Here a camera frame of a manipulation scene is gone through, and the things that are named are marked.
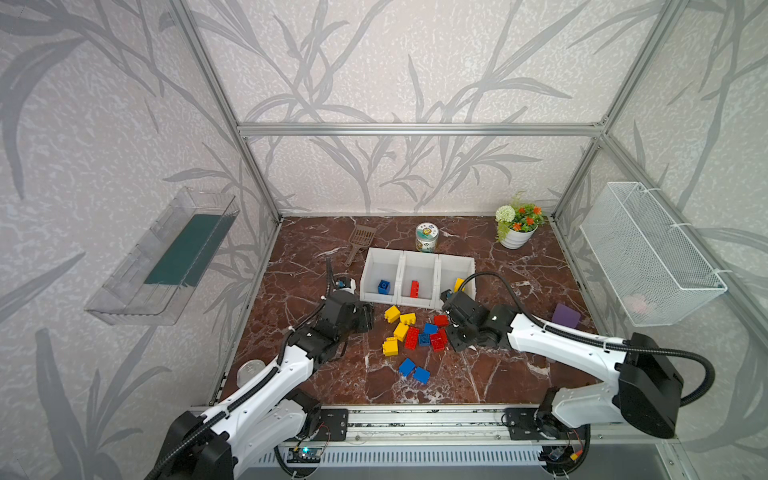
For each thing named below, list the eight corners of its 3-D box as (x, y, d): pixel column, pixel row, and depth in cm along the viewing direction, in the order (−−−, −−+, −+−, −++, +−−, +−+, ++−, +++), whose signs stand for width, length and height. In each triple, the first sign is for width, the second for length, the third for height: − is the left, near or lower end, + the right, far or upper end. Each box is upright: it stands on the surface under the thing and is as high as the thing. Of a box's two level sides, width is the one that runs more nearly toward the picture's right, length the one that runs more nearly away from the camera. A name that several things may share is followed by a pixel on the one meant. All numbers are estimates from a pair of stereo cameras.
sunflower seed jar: (415, 254, 111) (416, 239, 104) (415, 238, 116) (416, 222, 109) (437, 254, 111) (439, 239, 104) (435, 238, 116) (437, 222, 109)
